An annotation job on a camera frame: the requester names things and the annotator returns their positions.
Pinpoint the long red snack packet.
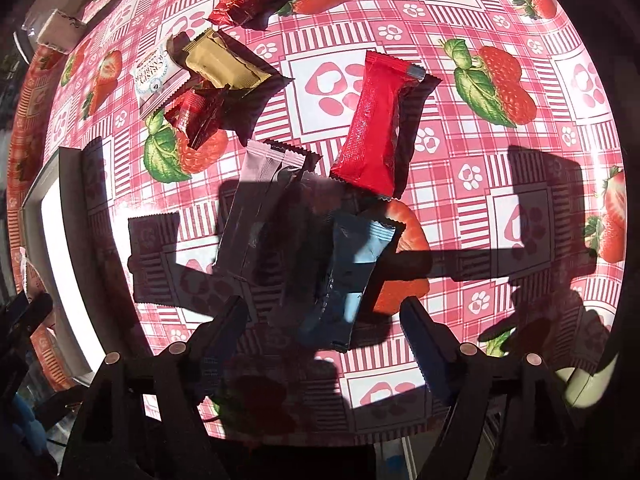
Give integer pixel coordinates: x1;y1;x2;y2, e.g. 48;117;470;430
330;50;427;197

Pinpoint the white pink-edged snack packet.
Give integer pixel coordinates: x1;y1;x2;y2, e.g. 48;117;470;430
131;35;193;121

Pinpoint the red gold-label candy packet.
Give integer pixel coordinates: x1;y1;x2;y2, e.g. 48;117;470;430
207;0;311;31

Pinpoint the white rounded object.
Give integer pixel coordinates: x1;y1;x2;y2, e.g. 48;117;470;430
555;330;623;408

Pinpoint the person's left hand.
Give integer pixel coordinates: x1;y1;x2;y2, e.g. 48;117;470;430
0;394;47;461

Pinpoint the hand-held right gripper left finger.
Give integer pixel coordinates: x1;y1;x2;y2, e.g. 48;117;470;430
60;296;251;480

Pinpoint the strawberry print pink tablecloth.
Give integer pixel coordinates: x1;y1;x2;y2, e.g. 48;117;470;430
7;0;628;448

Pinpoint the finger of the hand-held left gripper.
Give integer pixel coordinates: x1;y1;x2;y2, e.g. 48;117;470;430
0;291;55;356

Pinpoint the white plastic object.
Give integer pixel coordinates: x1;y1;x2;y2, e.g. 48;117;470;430
37;9;83;53

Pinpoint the dark red candy packet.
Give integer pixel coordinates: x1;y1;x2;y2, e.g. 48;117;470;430
165;87;226;151

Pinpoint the gold snack packet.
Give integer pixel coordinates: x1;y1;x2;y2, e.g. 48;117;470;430
181;30;273;92

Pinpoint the long blue snack packet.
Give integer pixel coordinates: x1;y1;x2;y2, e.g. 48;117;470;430
295;210;397;352

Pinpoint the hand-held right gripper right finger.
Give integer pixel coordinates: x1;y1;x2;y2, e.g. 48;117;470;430
399;297;581;480

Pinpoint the long pink snack packet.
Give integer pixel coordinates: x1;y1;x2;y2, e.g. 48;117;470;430
212;140;321;286

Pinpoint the white storage box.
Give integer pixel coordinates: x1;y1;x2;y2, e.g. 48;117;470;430
20;147;156;391

